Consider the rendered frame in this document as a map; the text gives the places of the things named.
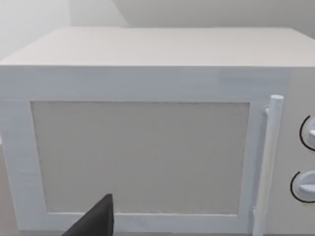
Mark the pale microwave door handle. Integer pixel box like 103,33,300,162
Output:
250,94,284,236

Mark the pale microwave door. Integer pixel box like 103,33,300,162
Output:
0,65,291,234

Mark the pale microwave oven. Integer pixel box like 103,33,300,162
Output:
0,27,315,236

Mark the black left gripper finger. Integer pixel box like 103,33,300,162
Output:
60,193,115,236

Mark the white microwave knob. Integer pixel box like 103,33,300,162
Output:
289,171,315,204
299,115,315,151

